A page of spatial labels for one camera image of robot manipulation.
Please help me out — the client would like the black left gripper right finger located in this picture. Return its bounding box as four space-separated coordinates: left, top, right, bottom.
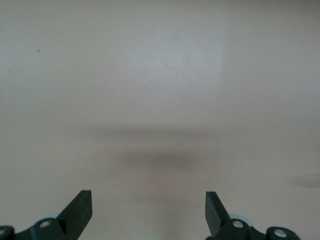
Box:
204 191 305 240

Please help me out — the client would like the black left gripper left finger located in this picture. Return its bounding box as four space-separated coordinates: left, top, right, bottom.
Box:
0 189 93 240

